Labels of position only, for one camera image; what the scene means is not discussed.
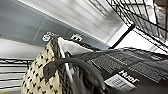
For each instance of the black box with grey print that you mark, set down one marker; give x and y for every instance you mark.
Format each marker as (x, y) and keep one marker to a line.
(133, 63)

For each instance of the long grey wall band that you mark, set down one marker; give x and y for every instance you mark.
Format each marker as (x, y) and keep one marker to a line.
(20, 23)

